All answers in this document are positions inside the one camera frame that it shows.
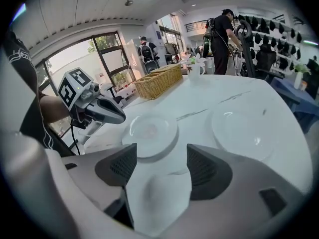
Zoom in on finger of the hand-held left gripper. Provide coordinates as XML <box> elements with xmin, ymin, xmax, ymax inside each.
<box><xmin>97</xmin><ymin>98</ymin><xmax>127</xmax><ymax>120</ymax></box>
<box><xmin>86</xmin><ymin>106</ymin><xmax>127</xmax><ymax>125</ymax></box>

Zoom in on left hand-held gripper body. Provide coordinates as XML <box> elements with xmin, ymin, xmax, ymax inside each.
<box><xmin>57</xmin><ymin>67</ymin><xmax>103</xmax><ymax>137</ymax></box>

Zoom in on white vase with green plant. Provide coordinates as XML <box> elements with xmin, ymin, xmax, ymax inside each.
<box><xmin>293</xmin><ymin>63</ymin><xmax>312</xmax><ymax>89</ymax></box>

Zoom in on large dark frame window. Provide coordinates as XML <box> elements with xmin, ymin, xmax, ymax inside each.
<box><xmin>34</xmin><ymin>31</ymin><xmax>137</xmax><ymax>134</ymax></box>

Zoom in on white round plate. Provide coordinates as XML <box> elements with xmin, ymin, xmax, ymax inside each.
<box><xmin>146</xmin><ymin>174</ymin><xmax>192</xmax><ymax>224</ymax></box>
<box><xmin>121</xmin><ymin>113</ymin><xmax>179</xmax><ymax>159</ymax></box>
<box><xmin>210</xmin><ymin>107</ymin><xmax>275</xmax><ymax>162</ymax></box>

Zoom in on tall black headrest chair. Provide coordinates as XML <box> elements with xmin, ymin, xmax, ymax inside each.
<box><xmin>235</xmin><ymin>18</ymin><xmax>257</xmax><ymax>78</ymax></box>

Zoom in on blue cloth covered table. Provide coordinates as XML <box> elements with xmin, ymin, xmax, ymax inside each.
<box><xmin>270</xmin><ymin>76</ymin><xmax>319</xmax><ymax>134</ymax></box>

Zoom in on woven wicker basket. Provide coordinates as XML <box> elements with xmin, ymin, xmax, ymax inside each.
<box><xmin>133</xmin><ymin>63</ymin><xmax>184</xmax><ymax>101</ymax></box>

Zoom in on black gaming chair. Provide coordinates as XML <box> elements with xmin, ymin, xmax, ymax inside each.
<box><xmin>255</xmin><ymin>43</ymin><xmax>285</xmax><ymax>79</ymax></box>

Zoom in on person's left forearm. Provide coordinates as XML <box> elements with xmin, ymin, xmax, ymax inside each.
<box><xmin>38</xmin><ymin>95</ymin><xmax>72</xmax><ymax>124</ymax></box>

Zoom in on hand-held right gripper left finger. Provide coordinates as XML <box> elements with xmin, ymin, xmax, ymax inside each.
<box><xmin>61</xmin><ymin>142</ymin><xmax>138</xmax><ymax>213</ymax></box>

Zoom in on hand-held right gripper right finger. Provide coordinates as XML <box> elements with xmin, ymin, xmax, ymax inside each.
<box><xmin>186</xmin><ymin>143</ymin><xmax>307</xmax><ymax>224</ymax></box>

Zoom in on black balcony railing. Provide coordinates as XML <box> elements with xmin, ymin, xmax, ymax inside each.
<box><xmin>184</xmin><ymin>20</ymin><xmax>209</xmax><ymax>33</ymax></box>

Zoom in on rows of black caps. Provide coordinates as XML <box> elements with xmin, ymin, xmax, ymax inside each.
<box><xmin>236</xmin><ymin>13</ymin><xmax>304</xmax><ymax>71</ymax></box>

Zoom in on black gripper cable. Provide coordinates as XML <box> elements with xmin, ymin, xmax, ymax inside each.
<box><xmin>70</xmin><ymin>124</ymin><xmax>82</xmax><ymax>156</ymax></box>

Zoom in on person's black printed t-shirt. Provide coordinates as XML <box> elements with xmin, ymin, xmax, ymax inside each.
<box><xmin>3</xmin><ymin>31</ymin><xmax>77</xmax><ymax>159</ymax></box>

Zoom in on white mug with artificial flowers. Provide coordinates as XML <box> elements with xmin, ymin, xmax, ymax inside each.
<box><xmin>178</xmin><ymin>52</ymin><xmax>207</xmax><ymax>82</ymax></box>

